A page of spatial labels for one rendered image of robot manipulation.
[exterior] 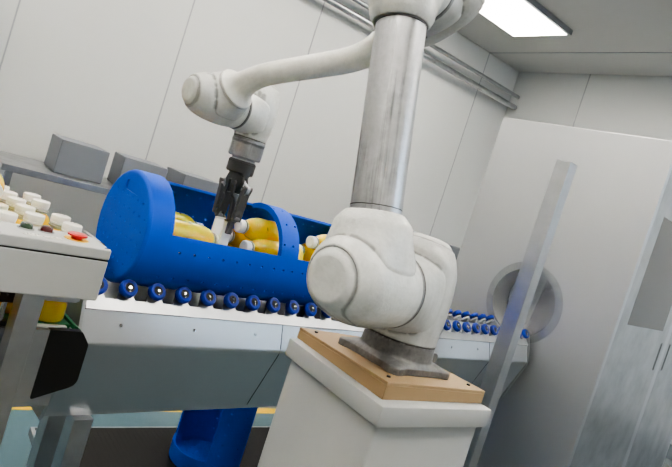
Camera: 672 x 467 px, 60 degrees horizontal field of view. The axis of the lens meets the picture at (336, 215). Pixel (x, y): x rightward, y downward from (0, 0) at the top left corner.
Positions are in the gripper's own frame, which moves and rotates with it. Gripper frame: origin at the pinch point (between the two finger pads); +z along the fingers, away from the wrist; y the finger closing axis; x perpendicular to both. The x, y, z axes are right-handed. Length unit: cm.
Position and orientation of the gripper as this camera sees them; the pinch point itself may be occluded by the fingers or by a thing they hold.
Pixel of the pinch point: (221, 231)
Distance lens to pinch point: 161.6
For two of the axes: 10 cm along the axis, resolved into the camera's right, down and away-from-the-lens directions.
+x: -6.9, -1.9, -7.0
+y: -6.6, -2.4, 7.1
